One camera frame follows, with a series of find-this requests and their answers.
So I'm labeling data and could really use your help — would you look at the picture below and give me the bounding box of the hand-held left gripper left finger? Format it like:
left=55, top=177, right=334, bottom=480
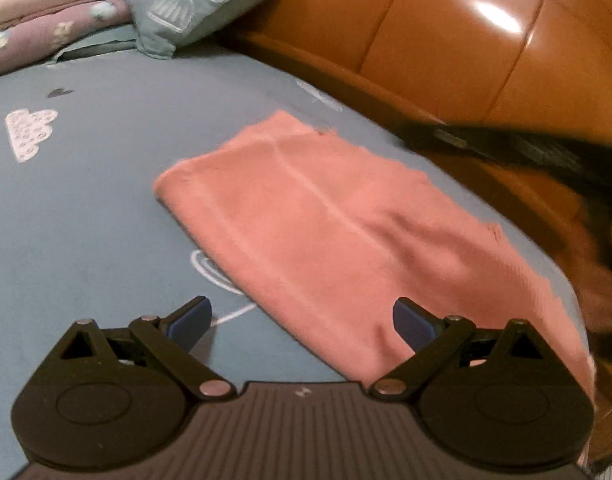
left=46, top=296, right=237, bottom=402

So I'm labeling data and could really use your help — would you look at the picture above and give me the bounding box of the flat blue pillow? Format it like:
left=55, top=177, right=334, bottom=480
left=53, top=27, right=139, bottom=63

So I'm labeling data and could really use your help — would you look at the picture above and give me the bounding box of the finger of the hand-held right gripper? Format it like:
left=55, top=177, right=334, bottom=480
left=396, top=120, right=522, bottom=163

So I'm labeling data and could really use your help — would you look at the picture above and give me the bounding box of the orange striped knit sweater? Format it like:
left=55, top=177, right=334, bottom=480
left=153, top=110, right=597, bottom=401

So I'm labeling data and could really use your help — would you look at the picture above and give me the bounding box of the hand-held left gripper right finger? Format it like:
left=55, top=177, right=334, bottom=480
left=370, top=297, right=562, bottom=402

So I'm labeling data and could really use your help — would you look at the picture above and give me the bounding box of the wooden headboard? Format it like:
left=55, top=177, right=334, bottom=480
left=216, top=0, right=612, bottom=461

